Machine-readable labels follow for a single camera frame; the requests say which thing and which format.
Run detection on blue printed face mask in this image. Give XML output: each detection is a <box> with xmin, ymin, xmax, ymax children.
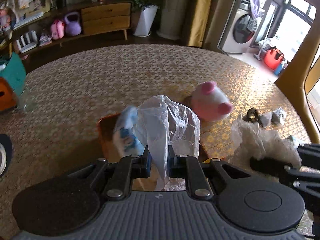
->
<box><xmin>114</xmin><ymin>105</ymin><xmax>146</xmax><ymax>156</ymax></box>

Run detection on purple kettlebell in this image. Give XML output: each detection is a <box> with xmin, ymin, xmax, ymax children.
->
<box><xmin>64</xmin><ymin>12</ymin><xmax>82</xmax><ymax>36</ymax></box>

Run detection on blue bottle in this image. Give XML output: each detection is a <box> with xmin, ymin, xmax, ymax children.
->
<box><xmin>274</xmin><ymin>60</ymin><xmax>288</xmax><ymax>76</ymax></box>

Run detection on white mop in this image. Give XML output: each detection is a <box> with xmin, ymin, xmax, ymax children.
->
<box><xmin>254</xmin><ymin>10</ymin><xmax>272</xmax><ymax>59</ymax></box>

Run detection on clear drinking glass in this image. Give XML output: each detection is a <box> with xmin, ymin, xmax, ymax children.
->
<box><xmin>17</xmin><ymin>87</ymin><xmax>38</xmax><ymax>112</ymax></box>

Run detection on brown scrunchie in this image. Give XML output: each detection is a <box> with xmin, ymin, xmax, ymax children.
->
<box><xmin>246</xmin><ymin>107</ymin><xmax>261</xmax><ymax>123</ymax></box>

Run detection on white plastic sack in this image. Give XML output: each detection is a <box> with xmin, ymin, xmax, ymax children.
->
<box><xmin>260</xmin><ymin>37</ymin><xmax>279</xmax><ymax>53</ymax></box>

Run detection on white angular planter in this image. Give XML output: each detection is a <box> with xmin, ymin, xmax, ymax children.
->
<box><xmin>134</xmin><ymin>4</ymin><xmax>158</xmax><ymax>37</ymax></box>

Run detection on clear packet with dark contents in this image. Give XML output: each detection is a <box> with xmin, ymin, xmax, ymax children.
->
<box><xmin>272</xmin><ymin>107</ymin><xmax>287</xmax><ymax>126</ymax></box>

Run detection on white standing air conditioner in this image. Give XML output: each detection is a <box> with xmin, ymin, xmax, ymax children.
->
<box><xmin>157</xmin><ymin>0</ymin><xmax>193</xmax><ymax>40</ymax></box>

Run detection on red bucket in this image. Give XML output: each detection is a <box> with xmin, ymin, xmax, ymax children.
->
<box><xmin>264</xmin><ymin>45</ymin><xmax>285</xmax><ymax>71</ymax></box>

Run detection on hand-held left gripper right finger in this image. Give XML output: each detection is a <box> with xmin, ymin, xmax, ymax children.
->
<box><xmin>167</xmin><ymin>145</ymin><xmax>248</xmax><ymax>198</ymax></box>

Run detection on triangular clear packet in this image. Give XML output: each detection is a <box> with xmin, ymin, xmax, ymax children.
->
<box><xmin>260</xmin><ymin>111</ymin><xmax>273</xmax><ymax>127</ymax></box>

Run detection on white cloth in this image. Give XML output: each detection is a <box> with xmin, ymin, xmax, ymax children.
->
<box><xmin>230</xmin><ymin>119</ymin><xmax>302</xmax><ymax>169</ymax></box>

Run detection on pink and white plush toy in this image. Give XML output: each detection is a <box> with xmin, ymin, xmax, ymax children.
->
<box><xmin>185</xmin><ymin>81</ymin><xmax>234</xmax><ymax>122</ymax></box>

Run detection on white washing machine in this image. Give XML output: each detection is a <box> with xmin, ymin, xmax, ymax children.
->
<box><xmin>221</xmin><ymin>0</ymin><xmax>265</xmax><ymax>54</ymax></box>

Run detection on white dish on coaster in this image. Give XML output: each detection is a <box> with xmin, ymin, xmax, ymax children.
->
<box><xmin>0</xmin><ymin>134</ymin><xmax>13</xmax><ymax>178</ymax></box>

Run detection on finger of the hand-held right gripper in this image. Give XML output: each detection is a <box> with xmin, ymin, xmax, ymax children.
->
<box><xmin>297</xmin><ymin>144</ymin><xmax>320</xmax><ymax>160</ymax></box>
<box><xmin>250</xmin><ymin>156</ymin><xmax>320</xmax><ymax>195</ymax></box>

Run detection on pink toy suitcase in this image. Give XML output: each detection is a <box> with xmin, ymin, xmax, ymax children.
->
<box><xmin>50</xmin><ymin>19</ymin><xmax>66</xmax><ymax>40</ymax></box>

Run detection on red rectangular box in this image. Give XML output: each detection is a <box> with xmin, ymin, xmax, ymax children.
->
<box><xmin>97</xmin><ymin>112</ymin><xmax>160</xmax><ymax>192</ymax></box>

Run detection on yellow giraffe-shaped chair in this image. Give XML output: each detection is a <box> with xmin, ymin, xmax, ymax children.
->
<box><xmin>274</xmin><ymin>0</ymin><xmax>320</xmax><ymax>145</ymax></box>

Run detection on small white dish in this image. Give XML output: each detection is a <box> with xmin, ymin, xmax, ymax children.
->
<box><xmin>0</xmin><ymin>144</ymin><xmax>7</xmax><ymax>175</ymax></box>

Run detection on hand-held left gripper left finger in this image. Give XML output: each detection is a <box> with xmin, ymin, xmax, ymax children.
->
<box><xmin>75</xmin><ymin>146</ymin><xmax>152</xmax><ymax>198</ymax></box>

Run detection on white plastic bag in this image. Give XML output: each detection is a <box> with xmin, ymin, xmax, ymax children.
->
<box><xmin>136</xmin><ymin>95</ymin><xmax>201</xmax><ymax>192</ymax></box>

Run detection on purple cloth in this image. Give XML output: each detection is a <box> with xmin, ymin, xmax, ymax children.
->
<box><xmin>247</xmin><ymin>0</ymin><xmax>261</xmax><ymax>20</ymax></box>

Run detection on photo frame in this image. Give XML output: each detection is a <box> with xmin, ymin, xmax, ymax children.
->
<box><xmin>27</xmin><ymin>0</ymin><xmax>50</xmax><ymax>13</ymax></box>

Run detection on pink doll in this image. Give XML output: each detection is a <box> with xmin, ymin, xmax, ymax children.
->
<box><xmin>0</xmin><ymin>7</ymin><xmax>15</xmax><ymax>32</ymax></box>

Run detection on stack of pink booklets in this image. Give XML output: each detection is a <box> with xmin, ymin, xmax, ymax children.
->
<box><xmin>39</xmin><ymin>32</ymin><xmax>53</xmax><ymax>47</ymax></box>

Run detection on yellow curtain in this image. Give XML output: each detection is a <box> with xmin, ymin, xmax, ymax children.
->
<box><xmin>187</xmin><ymin>0</ymin><xmax>215</xmax><ymax>48</ymax></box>

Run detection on white router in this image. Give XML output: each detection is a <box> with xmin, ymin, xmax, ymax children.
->
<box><xmin>16</xmin><ymin>30</ymin><xmax>38</xmax><ymax>53</ymax></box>

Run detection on white keyboard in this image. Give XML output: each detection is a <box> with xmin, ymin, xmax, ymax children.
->
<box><xmin>12</xmin><ymin>11</ymin><xmax>44</xmax><ymax>29</ymax></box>

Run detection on orange and teal tissue box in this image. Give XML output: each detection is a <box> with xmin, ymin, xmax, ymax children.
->
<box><xmin>0</xmin><ymin>52</ymin><xmax>27</xmax><ymax>112</ymax></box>

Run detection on wooden sideboard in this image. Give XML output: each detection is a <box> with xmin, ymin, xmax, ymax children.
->
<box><xmin>10</xmin><ymin>0</ymin><xmax>133</xmax><ymax>55</ymax></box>

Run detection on patterned gold tablecloth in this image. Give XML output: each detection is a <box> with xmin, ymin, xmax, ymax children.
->
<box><xmin>0</xmin><ymin>44</ymin><xmax>313</xmax><ymax>230</ymax></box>

